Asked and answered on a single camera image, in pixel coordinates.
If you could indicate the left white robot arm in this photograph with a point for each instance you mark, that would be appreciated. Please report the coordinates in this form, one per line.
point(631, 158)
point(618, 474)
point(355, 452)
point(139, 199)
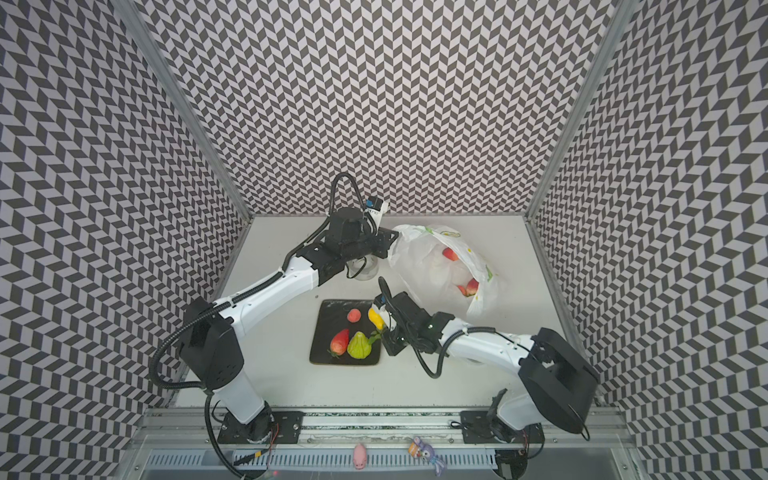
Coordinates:
point(205, 352)

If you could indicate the pink toy figure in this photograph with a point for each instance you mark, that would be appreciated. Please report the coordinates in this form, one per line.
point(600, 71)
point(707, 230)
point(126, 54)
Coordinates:
point(359, 457)

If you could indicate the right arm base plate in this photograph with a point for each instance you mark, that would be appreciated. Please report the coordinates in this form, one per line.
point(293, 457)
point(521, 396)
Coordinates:
point(477, 428)

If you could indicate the fake leafy twig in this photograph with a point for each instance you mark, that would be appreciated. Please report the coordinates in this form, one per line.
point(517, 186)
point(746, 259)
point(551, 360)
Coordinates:
point(375, 338)

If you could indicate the yellow fake lemon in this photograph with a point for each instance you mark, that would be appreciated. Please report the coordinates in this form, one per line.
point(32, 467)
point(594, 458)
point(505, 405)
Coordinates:
point(376, 319)

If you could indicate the red fake apple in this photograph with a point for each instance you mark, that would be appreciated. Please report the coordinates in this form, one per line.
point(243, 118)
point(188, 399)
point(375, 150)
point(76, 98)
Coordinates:
point(450, 254)

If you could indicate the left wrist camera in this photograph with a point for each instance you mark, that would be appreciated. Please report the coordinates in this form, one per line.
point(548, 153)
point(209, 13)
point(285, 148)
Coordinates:
point(377, 207)

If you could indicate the green fake fruit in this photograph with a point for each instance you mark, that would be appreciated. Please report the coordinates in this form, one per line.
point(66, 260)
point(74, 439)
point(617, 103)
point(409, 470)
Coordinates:
point(359, 347)

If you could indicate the purple toy figure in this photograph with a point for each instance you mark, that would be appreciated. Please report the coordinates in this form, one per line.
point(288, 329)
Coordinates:
point(421, 450)

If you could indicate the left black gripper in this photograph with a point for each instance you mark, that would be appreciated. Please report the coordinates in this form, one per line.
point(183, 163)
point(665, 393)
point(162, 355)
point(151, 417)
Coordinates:
point(386, 240)

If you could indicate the red fake strawberry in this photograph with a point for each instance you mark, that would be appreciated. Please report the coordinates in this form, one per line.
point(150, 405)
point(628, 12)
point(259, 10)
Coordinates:
point(339, 343)

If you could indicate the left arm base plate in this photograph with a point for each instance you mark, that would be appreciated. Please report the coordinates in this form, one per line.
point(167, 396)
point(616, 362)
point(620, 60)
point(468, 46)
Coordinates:
point(278, 427)

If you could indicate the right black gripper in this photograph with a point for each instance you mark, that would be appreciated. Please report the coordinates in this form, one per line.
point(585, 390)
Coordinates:
point(393, 324)

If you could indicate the white plastic bag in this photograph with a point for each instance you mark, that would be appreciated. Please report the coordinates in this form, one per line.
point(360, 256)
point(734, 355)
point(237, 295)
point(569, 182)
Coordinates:
point(431, 279)

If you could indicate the aluminium front rail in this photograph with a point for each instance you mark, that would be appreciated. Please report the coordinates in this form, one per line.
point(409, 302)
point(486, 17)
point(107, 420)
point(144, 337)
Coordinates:
point(337, 427)

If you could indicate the black square mat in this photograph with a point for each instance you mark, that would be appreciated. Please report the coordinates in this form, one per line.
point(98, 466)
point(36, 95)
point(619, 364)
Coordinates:
point(332, 318)

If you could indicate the small red fake cherry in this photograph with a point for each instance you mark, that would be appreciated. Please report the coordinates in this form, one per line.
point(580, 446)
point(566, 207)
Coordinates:
point(354, 315)

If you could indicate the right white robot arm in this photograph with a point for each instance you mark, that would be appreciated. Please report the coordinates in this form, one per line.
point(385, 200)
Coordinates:
point(552, 381)

